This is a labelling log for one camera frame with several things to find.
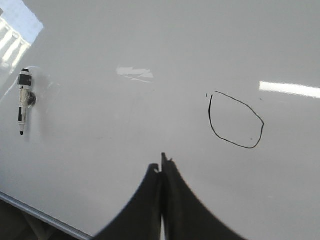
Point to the black and white whiteboard marker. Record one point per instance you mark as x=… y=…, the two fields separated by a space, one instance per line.
x=27 y=97

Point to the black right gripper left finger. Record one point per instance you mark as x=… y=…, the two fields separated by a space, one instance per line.
x=141 y=218

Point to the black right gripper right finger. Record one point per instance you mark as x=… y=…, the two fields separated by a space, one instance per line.
x=185 y=217

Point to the white whiteboard with aluminium frame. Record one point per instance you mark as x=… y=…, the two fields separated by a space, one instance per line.
x=228 y=89

